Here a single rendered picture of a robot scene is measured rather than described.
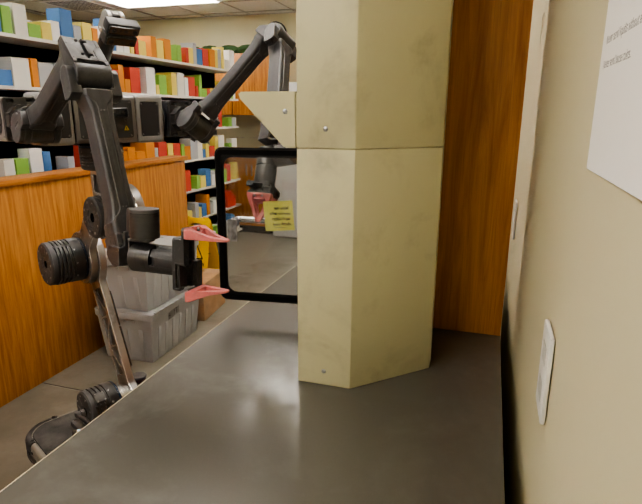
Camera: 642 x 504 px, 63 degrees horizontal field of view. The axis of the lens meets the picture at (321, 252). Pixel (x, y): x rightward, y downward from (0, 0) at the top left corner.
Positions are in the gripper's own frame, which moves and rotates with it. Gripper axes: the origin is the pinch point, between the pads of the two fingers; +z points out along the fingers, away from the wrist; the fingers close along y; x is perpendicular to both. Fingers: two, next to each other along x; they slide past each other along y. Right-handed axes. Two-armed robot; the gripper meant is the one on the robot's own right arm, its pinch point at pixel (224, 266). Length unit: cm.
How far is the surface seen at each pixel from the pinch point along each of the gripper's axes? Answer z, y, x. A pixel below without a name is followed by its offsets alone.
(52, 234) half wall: -182, -28, 146
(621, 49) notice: 55, 30, -40
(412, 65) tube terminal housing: 31, 38, 12
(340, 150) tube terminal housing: 20.4, 22.2, 5.0
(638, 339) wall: 55, 11, -54
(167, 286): -137, -63, 188
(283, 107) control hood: 9.5, 29.5, 4.4
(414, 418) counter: 37.2, -24.9, 2.2
